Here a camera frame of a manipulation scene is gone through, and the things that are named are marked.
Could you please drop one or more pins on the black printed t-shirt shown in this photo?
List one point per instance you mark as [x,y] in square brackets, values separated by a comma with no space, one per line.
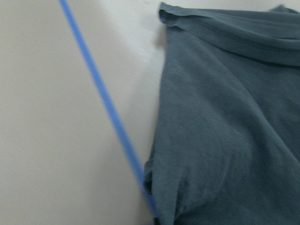
[226,149]

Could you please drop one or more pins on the blue tape line lengthwise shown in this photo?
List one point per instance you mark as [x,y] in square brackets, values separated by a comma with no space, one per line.
[111,111]

